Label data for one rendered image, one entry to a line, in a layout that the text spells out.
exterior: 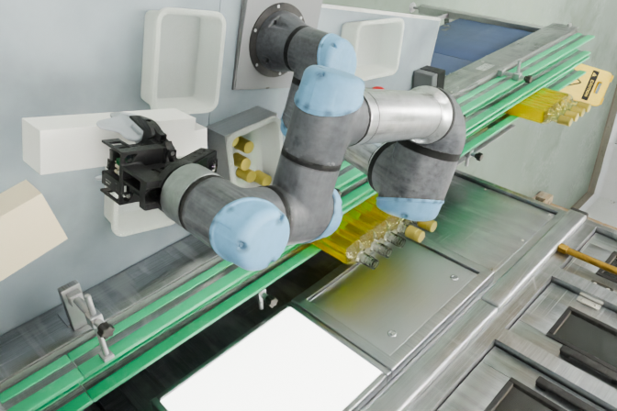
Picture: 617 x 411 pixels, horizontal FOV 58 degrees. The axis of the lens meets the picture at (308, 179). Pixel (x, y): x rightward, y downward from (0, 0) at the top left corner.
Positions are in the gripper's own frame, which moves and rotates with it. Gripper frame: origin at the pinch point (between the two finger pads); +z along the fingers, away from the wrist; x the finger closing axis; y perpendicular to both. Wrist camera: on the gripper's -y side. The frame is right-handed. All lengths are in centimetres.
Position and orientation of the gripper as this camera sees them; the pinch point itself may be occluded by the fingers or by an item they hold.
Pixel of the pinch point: (119, 139)
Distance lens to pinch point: 86.2
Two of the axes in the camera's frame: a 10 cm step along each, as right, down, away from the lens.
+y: -6.9, 1.4, -7.1
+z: -7.1, -3.5, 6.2
